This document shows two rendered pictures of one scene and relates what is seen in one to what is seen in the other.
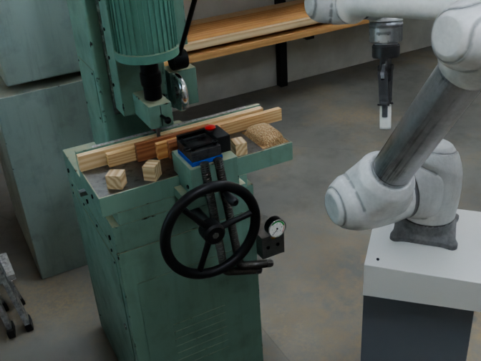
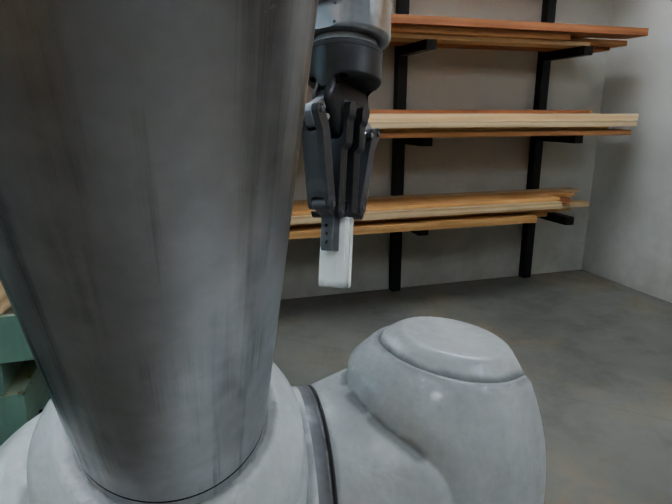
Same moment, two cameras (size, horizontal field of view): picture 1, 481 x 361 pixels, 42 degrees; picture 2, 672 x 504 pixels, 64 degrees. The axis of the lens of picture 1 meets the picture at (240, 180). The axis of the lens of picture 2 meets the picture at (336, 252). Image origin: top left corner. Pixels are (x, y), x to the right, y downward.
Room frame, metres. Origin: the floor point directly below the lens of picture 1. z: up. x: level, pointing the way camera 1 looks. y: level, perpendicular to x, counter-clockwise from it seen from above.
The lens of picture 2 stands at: (1.11, -0.50, 1.13)
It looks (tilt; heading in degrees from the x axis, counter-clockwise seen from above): 14 degrees down; 9
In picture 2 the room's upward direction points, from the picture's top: straight up
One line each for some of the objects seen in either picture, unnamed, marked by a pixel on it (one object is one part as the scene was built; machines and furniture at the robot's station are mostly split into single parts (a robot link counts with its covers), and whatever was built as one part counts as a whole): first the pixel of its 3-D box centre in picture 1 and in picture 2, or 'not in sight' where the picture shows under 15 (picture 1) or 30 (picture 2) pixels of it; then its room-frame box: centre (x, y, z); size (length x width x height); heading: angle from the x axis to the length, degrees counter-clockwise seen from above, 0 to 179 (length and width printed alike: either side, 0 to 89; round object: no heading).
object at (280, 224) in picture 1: (274, 228); not in sight; (1.61, -0.09, 0.65); 0.06 x 0.04 x 0.08; 116
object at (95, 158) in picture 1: (175, 137); not in sight; (1.73, 0.19, 0.92); 0.60 x 0.02 x 0.05; 116
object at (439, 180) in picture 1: (429, 178); (427, 459); (1.49, -0.52, 0.86); 0.18 x 0.16 x 0.22; 112
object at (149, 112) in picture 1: (153, 110); not in sight; (1.71, 0.24, 1.03); 0.14 x 0.07 x 0.09; 26
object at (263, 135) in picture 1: (264, 131); not in sight; (1.74, -0.08, 0.92); 0.14 x 0.09 x 0.04; 26
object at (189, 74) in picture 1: (181, 84); not in sight; (1.92, 0.17, 1.02); 0.09 x 0.07 x 0.12; 116
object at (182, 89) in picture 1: (178, 92); not in sight; (1.86, 0.17, 1.02); 0.12 x 0.03 x 0.12; 26
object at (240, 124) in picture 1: (198, 135); not in sight; (1.74, 0.12, 0.92); 0.58 x 0.02 x 0.04; 116
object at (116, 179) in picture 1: (116, 179); not in sight; (1.50, 0.34, 0.92); 0.04 x 0.04 x 0.04; 78
